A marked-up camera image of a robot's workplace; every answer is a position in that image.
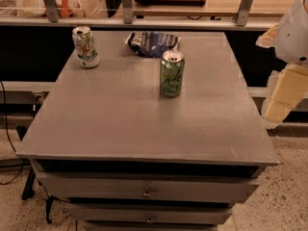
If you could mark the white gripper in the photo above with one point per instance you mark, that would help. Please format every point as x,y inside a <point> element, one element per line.
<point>293,38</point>

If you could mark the green soda can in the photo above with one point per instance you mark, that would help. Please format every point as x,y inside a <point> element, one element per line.
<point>172,66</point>

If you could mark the white soda can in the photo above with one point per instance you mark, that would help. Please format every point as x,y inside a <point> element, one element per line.
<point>84,46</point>

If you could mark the blue white chip bag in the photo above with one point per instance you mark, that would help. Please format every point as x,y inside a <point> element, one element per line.
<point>152,44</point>

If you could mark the top grey drawer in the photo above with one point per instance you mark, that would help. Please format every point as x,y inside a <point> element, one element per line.
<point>221,190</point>

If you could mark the grey drawer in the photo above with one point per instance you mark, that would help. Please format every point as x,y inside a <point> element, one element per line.
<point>221,190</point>
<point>149,214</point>

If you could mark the grey drawer cabinet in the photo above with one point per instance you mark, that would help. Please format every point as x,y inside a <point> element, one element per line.
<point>112,121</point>

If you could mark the middle grey drawer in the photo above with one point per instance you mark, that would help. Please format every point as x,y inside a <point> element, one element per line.
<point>149,214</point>

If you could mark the orange white plastic bag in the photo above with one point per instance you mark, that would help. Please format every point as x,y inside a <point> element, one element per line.
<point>63,8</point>

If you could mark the metal shelf rail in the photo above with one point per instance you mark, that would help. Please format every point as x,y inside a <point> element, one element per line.
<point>138,24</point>

